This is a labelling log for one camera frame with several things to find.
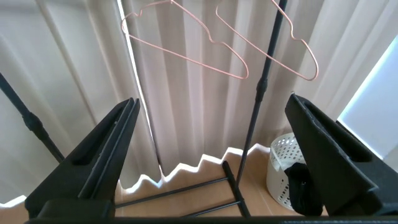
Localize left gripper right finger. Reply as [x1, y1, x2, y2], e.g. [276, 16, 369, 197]
[284, 93, 398, 217]

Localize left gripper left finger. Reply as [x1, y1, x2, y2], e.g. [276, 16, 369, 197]
[24, 97, 141, 218]

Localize pink clothes hanger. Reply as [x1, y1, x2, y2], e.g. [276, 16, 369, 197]
[120, 0, 250, 80]
[215, 0, 320, 82]

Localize white laundry basket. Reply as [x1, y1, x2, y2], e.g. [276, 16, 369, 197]
[266, 133, 309, 212]

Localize black clothes rack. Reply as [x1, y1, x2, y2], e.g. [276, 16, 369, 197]
[0, 0, 289, 218]

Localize black garment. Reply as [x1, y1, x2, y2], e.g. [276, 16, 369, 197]
[284, 162, 324, 217]

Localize beige curtain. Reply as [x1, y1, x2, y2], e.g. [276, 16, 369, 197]
[0, 0, 398, 208]

